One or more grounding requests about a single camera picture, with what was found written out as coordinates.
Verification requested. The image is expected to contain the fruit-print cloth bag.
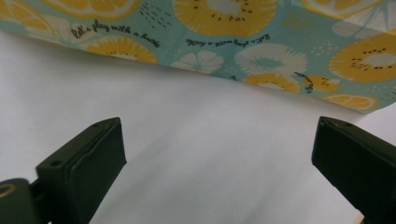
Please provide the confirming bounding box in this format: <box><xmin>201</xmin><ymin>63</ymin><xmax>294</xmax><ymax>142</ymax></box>
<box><xmin>0</xmin><ymin>0</ymin><xmax>396</xmax><ymax>115</ymax></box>

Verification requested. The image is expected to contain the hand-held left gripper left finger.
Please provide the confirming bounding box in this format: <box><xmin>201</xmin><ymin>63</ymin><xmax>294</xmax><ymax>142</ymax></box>
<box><xmin>35</xmin><ymin>117</ymin><xmax>128</xmax><ymax>224</ymax></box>

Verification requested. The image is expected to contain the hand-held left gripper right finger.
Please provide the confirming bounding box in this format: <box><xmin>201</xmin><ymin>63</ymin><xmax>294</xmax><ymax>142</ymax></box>
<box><xmin>311</xmin><ymin>116</ymin><xmax>396</xmax><ymax>224</ymax></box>

